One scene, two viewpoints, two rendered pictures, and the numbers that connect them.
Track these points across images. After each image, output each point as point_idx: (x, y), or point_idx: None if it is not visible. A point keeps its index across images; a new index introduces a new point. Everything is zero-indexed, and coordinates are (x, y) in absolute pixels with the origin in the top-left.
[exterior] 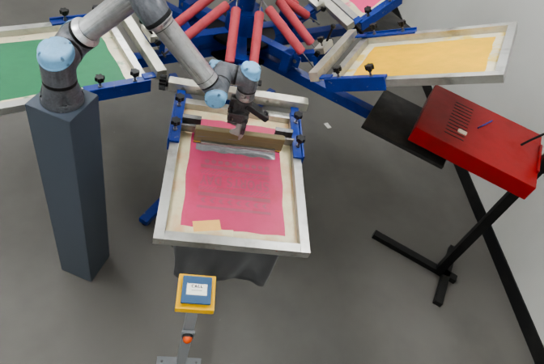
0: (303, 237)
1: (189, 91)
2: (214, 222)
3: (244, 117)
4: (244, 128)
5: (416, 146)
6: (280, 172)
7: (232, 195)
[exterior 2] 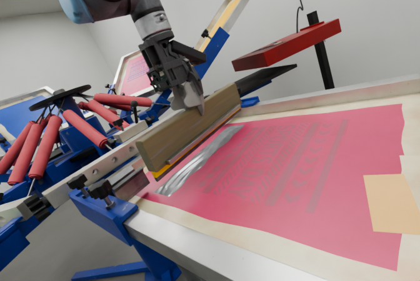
0: (412, 77)
1: (87, 182)
2: (375, 183)
3: (184, 62)
4: (197, 75)
5: (272, 73)
6: (266, 119)
7: (292, 156)
